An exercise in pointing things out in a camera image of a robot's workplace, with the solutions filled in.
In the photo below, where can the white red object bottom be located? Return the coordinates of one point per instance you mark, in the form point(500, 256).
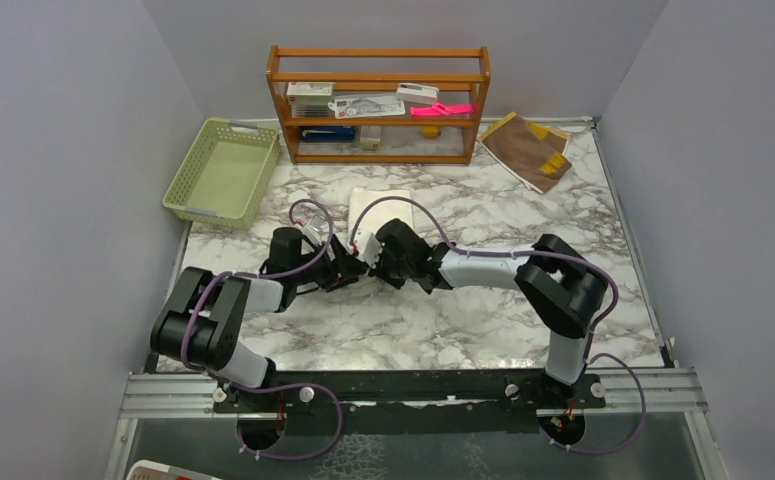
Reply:
point(150, 470)

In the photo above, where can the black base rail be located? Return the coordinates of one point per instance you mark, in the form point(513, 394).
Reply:
point(408, 402)

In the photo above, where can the small green white box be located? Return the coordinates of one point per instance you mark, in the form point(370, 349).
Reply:
point(369, 137)

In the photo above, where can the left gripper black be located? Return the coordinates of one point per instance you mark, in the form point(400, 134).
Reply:
point(343, 269)

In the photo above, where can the white device on shelf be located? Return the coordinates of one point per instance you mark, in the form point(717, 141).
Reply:
point(417, 93)

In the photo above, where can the pink tool on shelf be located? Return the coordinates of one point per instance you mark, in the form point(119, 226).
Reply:
point(441, 110)

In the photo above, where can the wooden shelf rack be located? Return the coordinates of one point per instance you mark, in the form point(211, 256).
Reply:
point(462, 75)

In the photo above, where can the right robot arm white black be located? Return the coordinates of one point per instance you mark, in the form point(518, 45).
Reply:
point(563, 288)

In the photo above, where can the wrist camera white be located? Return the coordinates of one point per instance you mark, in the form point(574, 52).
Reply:
point(318, 231)
point(367, 247)

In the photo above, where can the white towel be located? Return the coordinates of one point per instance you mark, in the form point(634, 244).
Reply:
point(381, 213)

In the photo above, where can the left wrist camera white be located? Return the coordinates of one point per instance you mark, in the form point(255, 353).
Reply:
point(318, 231)

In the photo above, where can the brown yellow cloth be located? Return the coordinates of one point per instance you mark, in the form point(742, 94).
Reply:
point(533, 153)

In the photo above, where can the ruler set package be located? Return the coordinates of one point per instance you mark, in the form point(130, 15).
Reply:
point(367, 106)

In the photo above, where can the white box red label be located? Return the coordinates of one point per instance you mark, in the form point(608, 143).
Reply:
point(309, 91)

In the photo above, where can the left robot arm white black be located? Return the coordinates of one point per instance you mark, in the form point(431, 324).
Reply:
point(200, 322)

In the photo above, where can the green plastic basket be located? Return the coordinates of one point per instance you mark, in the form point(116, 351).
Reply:
point(225, 174)

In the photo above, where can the blue object lower shelf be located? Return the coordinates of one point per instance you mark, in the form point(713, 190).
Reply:
point(327, 134)

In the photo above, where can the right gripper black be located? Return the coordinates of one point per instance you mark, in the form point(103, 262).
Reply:
point(379, 272)

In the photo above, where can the yellow object lower shelf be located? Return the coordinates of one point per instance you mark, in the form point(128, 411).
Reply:
point(430, 132)

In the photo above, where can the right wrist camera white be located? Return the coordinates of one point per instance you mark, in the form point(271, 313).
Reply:
point(367, 247)

